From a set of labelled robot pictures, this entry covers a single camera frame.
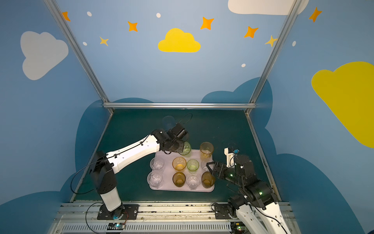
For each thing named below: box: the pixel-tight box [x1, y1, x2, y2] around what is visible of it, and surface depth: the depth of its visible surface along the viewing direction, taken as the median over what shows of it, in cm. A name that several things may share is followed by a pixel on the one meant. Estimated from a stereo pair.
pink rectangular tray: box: [147, 149, 216, 193], surface depth 85 cm
